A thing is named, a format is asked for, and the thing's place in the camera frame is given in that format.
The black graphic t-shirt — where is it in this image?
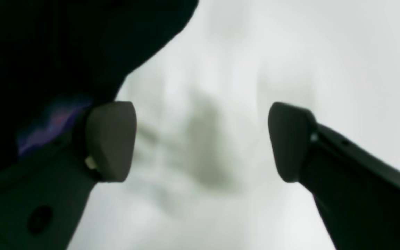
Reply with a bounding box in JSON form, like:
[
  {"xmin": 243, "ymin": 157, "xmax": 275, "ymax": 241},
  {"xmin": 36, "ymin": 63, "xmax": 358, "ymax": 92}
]
[{"xmin": 0, "ymin": 0, "xmax": 199, "ymax": 171}]

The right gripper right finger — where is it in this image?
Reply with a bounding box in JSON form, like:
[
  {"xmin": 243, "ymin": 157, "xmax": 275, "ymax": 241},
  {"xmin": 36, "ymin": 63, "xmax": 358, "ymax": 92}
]
[{"xmin": 268, "ymin": 102, "xmax": 400, "ymax": 250}]

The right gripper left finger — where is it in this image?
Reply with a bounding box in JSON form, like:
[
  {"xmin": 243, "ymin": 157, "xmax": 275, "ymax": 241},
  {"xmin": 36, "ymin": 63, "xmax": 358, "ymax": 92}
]
[{"xmin": 0, "ymin": 101, "xmax": 138, "ymax": 250}]

